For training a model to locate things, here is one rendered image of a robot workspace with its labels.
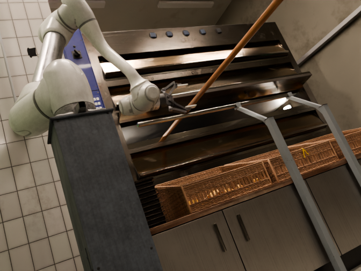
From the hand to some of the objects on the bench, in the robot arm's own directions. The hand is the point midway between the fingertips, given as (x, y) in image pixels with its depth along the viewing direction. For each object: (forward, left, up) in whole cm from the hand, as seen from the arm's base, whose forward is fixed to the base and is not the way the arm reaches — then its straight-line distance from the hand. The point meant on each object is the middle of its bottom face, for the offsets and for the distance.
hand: (189, 95), depth 187 cm
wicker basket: (+7, +29, -62) cm, 68 cm away
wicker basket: (+66, +27, -62) cm, 94 cm away
